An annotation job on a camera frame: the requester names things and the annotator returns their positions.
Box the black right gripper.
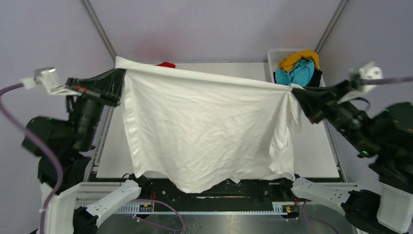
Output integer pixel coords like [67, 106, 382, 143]
[290, 76, 381, 154]

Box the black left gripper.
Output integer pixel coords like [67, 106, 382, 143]
[68, 64, 129, 148]

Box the white t shirt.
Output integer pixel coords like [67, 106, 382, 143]
[115, 57, 301, 194]

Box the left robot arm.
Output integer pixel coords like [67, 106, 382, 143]
[22, 67, 151, 234]

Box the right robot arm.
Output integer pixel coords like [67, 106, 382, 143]
[279, 80, 413, 234]

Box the black t shirt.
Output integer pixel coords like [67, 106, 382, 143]
[306, 69, 322, 87]

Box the teal t shirt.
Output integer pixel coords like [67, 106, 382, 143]
[274, 59, 315, 86]

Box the yellow t shirt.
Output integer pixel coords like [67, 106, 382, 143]
[278, 50, 321, 72]

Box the white plastic laundry basket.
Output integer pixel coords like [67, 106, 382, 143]
[267, 48, 326, 88]

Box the red folded t shirt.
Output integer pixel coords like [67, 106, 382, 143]
[157, 61, 176, 69]

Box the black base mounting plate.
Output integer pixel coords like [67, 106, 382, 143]
[89, 173, 343, 214]

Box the white slotted cable duct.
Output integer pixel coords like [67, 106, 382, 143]
[114, 201, 299, 216]

